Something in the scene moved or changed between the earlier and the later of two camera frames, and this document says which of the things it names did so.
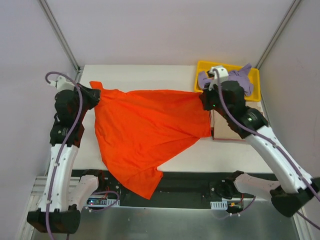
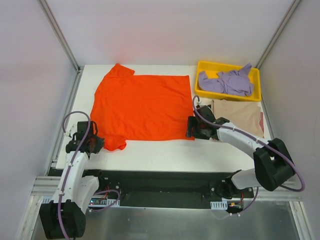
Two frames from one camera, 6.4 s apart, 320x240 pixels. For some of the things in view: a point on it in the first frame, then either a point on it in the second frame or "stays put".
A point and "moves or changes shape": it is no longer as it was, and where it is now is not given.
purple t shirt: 241,76 stays put
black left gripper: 92,95 to 95,142
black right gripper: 206,100 to 191,127
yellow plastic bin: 254,73 stays put
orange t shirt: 140,130 moves or changes shape
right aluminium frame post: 277,33 stays put
